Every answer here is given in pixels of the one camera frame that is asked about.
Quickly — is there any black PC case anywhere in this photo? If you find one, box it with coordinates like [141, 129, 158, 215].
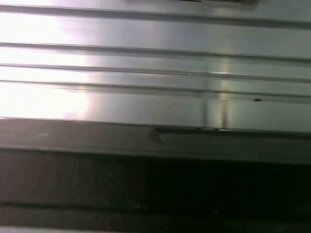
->
[0, 117, 311, 233]

